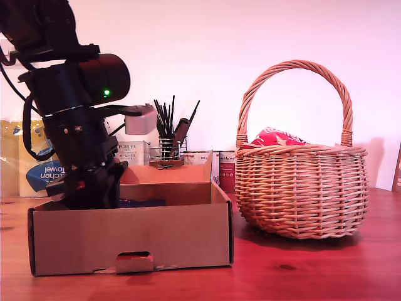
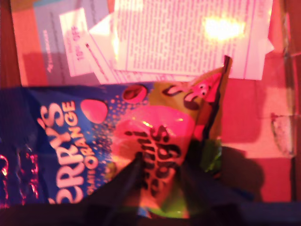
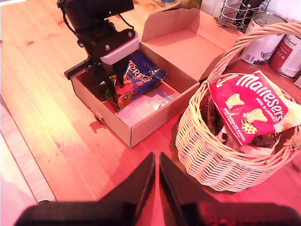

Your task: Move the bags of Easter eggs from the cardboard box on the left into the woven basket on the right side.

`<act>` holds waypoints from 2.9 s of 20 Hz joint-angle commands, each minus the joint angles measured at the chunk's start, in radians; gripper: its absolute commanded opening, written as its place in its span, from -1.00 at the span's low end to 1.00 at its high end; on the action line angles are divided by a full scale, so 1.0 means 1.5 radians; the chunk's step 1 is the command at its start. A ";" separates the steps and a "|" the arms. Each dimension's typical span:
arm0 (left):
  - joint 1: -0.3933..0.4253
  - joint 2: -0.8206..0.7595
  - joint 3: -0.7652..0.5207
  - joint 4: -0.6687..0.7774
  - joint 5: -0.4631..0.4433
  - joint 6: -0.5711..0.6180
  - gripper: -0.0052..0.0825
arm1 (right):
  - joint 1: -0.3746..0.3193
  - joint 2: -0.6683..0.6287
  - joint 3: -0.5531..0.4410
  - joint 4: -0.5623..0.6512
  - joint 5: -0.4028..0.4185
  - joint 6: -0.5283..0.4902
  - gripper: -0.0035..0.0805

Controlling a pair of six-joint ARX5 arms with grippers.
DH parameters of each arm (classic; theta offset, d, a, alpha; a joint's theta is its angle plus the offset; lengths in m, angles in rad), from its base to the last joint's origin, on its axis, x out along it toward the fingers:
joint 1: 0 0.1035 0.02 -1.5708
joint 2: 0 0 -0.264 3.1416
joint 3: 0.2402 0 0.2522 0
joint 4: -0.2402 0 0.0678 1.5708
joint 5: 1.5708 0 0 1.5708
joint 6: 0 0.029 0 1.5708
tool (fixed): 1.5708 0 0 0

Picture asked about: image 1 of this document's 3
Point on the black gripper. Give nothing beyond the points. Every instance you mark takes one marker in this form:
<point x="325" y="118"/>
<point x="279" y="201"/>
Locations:
<point x="78" y="141"/>

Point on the red Maltesers mini bunnies bag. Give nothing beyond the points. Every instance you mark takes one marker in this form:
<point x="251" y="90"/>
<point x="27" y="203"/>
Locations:
<point x="279" y="138"/>

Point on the brown cardboard box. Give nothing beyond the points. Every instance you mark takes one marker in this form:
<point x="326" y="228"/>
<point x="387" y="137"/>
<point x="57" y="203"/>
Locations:
<point x="131" y="238"/>

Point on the white Porlex carton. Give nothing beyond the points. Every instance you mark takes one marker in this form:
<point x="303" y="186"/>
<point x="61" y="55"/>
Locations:
<point x="131" y="150"/>

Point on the yellow kitchen towel pack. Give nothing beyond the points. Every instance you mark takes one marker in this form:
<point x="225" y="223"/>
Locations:
<point x="12" y="163"/>

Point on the black chopstick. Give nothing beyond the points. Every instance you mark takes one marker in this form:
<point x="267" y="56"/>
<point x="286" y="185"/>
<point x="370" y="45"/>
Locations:
<point x="195" y="109"/>
<point x="166" y="114"/>
<point x="173" y="113"/>
<point x="161" y="120"/>

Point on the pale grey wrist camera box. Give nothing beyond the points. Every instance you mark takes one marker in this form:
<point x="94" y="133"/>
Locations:
<point x="141" y="122"/>

